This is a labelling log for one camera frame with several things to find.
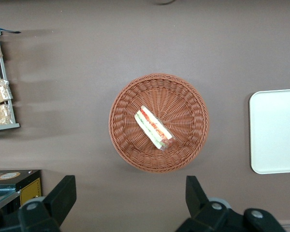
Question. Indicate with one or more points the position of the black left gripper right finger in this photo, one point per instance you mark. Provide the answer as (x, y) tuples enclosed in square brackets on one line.
[(200, 212)]

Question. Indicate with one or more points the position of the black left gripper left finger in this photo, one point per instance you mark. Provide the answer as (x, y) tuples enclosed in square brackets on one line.
[(53, 200)]

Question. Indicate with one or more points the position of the triangle sandwich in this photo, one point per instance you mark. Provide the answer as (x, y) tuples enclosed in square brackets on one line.
[(153, 126)]

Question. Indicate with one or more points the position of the tray of snack packets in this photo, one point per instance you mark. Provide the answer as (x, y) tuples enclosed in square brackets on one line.
[(10, 113)]

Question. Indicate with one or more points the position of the round brown wicker basket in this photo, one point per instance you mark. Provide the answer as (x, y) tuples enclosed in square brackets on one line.
[(183, 116)]

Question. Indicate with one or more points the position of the beige plastic tray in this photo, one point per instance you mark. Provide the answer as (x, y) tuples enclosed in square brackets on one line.
[(275, 131)]

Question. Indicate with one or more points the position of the black food warmer cabinet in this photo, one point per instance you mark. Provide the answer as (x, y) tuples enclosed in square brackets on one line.
[(19, 180)]

